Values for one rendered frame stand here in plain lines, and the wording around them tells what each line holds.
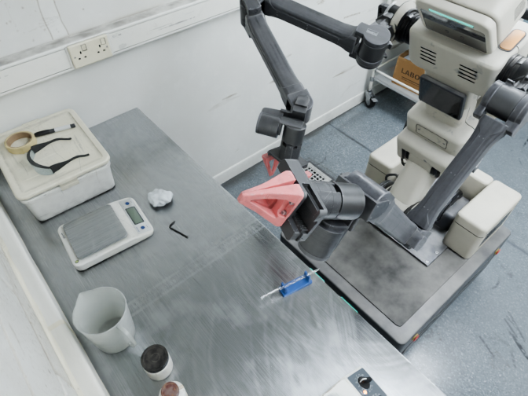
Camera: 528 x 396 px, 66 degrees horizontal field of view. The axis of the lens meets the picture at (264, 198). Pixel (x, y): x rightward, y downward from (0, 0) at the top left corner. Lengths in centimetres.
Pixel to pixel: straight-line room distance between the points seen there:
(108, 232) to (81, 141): 37
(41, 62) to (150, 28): 42
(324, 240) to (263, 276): 65
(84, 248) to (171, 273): 28
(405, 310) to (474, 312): 62
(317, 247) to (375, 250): 121
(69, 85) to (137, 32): 33
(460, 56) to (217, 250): 88
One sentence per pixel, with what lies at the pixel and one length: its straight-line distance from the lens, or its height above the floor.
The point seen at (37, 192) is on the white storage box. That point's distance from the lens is 146.
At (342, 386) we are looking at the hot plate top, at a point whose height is 84.
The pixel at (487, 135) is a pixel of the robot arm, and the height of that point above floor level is 121.
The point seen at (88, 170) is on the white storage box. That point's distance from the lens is 146.
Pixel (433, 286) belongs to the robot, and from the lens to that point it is 182.
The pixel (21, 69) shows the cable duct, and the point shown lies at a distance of 164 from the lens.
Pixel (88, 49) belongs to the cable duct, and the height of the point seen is 109.
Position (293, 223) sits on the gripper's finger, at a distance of 56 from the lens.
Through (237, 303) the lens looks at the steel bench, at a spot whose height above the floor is 75.
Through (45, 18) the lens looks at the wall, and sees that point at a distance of 166.
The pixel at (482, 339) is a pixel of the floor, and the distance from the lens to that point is 222.
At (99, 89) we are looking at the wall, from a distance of 182.
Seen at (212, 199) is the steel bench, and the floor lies 75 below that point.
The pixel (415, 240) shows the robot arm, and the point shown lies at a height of 107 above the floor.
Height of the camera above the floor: 183
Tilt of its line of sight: 49 degrees down
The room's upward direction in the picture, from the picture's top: straight up
